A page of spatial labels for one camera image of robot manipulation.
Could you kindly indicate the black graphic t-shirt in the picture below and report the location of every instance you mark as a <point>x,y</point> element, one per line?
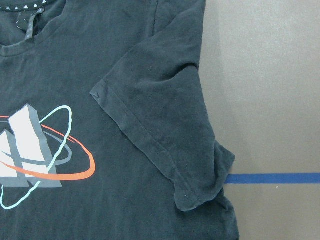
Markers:
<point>104,132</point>

